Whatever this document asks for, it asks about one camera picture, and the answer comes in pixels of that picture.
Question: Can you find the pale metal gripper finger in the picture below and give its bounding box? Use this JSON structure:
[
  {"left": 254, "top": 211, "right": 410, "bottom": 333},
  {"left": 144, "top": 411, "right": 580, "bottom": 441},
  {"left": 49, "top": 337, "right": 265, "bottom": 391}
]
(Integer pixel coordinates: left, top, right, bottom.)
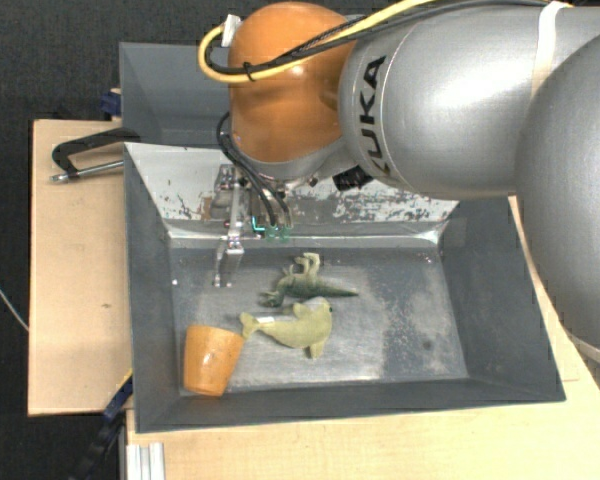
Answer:
[
  {"left": 212, "top": 237, "right": 231, "bottom": 289},
  {"left": 226, "top": 237, "right": 246, "bottom": 289}
]

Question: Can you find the green toy dinosaur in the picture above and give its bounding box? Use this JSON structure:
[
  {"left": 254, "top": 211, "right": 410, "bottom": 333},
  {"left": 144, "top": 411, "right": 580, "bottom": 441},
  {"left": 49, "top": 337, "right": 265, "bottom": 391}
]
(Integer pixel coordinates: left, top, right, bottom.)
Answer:
[{"left": 259, "top": 251, "right": 360, "bottom": 310}]

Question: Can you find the pale green plush dolphin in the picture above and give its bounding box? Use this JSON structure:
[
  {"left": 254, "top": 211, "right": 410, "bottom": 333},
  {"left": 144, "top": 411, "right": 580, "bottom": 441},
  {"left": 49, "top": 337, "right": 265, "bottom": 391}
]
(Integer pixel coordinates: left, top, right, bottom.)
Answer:
[{"left": 238, "top": 296, "right": 335, "bottom": 361}]

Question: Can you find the orange cup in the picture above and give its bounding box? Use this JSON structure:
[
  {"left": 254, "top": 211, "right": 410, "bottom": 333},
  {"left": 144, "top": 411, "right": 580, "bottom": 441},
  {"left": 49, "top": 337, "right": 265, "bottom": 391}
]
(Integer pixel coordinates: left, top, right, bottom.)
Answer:
[{"left": 181, "top": 323, "right": 246, "bottom": 398}]

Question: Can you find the pale cardboard board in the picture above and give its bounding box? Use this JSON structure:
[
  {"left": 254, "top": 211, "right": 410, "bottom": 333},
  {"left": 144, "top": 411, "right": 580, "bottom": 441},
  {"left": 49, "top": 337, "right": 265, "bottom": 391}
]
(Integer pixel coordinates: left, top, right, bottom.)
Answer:
[{"left": 27, "top": 118, "right": 134, "bottom": 417}]

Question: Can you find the grey metal bin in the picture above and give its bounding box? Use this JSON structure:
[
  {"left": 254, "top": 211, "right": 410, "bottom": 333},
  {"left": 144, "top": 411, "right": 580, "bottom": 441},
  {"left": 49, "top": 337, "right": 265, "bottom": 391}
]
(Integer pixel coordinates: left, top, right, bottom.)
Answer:
[{"left": 118, "top": 41, "right": 567, "bottom": 434}]

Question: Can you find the black cylinder on white bracket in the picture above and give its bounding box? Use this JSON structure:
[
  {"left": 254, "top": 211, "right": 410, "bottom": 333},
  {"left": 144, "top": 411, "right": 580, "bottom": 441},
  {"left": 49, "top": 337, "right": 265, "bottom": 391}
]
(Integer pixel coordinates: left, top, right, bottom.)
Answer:
[{"left": 331, "top": 164, "right": 375, "bottom": 193}]

